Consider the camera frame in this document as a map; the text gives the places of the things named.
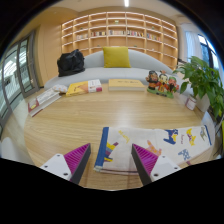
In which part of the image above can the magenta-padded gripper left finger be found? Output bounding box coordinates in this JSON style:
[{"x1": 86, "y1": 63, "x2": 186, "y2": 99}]
[{"x1": 39, "y1": 143, "x2": 92, "y2": 185}]

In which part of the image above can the small white red book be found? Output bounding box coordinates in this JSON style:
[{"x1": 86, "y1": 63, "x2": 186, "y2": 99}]
[{"x1": 87, "y1": 78, "x2": 103, "y2": 93}]

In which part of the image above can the window with dark frame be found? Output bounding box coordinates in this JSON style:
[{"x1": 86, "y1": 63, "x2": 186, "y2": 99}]
[{"x1": 197, "y1": 33, "x2": 221, "y2": 73}]

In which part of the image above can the white and red book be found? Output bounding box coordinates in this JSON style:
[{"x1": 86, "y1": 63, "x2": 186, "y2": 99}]
[{"x1": 27, "y1": 87, "x2": 63, "y2": 118}]

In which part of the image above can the tan flat book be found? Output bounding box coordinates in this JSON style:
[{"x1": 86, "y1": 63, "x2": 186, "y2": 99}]
[{"x1": 107, "y1": 78, "x2": 147, "y2": 92}]

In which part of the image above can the white plant pot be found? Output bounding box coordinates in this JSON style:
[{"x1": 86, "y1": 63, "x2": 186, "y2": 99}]
[{"x1": 194, "y1": 93, "x2": 211, "y2": 113}]

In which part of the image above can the green leafy plant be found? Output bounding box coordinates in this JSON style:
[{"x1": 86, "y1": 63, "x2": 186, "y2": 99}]
[{"x1": 172, "y1": 55, "x2": 224, "y2": 118}]

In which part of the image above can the light grey curved sofa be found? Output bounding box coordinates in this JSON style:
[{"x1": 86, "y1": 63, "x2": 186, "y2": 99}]
[{"x1": 43, "y1": 49, "x2": 195, "y2": 98}]

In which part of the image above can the white sheer curtain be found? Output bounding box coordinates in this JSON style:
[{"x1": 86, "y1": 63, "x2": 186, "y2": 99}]
[{"x1": 184, "y1": 30, "x2": 203, "y2": 63}]

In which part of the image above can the black bag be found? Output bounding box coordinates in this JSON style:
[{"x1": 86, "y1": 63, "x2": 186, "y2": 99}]
[{"x1": 56, "y1": 48, "x2": 86, "y2": 78}]

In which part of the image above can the yellow picture book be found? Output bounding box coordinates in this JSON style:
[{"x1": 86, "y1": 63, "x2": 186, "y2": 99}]
[{"x1": 65, "y1": 81, "x2": 90, "y2": 98}]

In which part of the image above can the wooden wall shelf unit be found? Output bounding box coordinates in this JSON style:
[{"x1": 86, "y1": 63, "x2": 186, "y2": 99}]
[{"x1": 60, "y1": 11, "x2": 179, "y2": 70}]

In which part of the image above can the white towel with colourful print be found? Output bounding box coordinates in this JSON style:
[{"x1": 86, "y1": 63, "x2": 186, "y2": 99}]
[{"x1": 93, "y1": 124, "x2": 213, "y2": 176}]

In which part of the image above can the yellow cushion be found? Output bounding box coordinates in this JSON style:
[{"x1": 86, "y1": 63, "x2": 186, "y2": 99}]
[{"x1": 102, "y1": 46, "x2": 132, "y2": 69}]

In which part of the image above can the three-figure colourful figurine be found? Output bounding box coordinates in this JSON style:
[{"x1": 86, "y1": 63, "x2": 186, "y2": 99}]
[{"x1": 145, "y1": 69, "x2": 180, "y2": 99}]

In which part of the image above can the small white red-labelled can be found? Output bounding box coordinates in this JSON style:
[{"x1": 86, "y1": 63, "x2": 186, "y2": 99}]
[{"x1": 185, "y1": 94, "x2": 198, "y2": 111}]

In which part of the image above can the glass door with dark frame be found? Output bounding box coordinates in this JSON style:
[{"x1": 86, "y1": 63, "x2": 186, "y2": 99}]
[{"x1": 0, "y1": 30, "x2": 41, "y2": 138}]

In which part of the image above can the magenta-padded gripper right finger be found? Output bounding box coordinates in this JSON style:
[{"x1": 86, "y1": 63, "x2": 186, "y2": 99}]
[{"x1": 131, "y1": 143, "x2": 183, "y2": 187}]

